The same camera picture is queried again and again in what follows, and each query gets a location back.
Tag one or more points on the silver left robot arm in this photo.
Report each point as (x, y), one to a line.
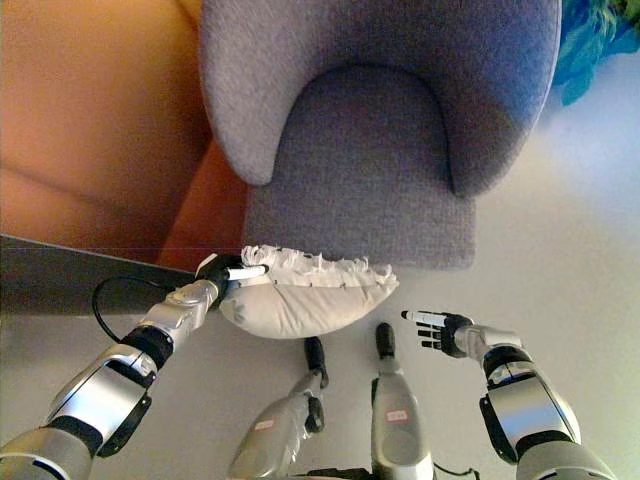
(100, 380)

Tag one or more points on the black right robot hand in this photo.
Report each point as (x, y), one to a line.
(437, 330)

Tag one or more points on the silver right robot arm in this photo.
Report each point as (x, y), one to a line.
(530, 400)

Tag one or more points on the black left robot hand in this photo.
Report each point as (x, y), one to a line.
(225, 272)

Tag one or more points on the dark rounded cabinet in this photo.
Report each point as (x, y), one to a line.
(75, 282)

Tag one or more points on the white fringed pillow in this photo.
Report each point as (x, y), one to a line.
(305, 305)

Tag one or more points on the grey fabric armchair sofa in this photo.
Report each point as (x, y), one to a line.
(370, 150)

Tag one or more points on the silver robot legs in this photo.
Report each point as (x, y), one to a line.
(285, 420)

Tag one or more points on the green potted plant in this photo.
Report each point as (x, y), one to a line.
(592, 45)

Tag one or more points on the silver right robot leg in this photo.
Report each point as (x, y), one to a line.
(395, 415)

